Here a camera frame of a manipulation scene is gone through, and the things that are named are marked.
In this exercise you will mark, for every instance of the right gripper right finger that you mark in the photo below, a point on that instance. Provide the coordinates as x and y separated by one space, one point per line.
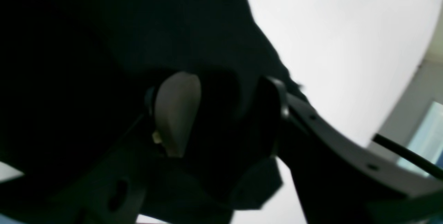
338 181

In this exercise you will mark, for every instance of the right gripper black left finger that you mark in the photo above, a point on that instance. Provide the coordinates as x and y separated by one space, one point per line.
113 190

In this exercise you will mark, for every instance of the black T-shirt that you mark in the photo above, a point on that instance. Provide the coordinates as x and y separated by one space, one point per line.
74 74

